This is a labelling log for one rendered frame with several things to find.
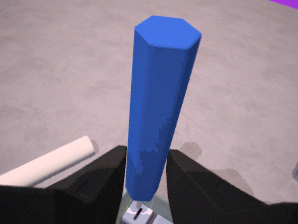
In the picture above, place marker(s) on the keyboard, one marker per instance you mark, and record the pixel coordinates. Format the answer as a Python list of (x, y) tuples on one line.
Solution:
[(155, 211)]

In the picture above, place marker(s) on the white cylinder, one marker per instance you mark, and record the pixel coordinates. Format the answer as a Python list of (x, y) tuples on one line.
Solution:
[(48, 164)]

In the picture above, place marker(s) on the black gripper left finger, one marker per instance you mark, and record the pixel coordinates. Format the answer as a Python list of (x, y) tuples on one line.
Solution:
[(91, 195)]

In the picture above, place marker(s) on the blue stylus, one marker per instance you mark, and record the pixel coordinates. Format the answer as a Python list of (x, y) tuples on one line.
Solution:
[(164, 53)]

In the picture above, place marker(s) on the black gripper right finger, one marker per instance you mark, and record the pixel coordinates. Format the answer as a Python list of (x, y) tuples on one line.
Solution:
[(197, 196)]

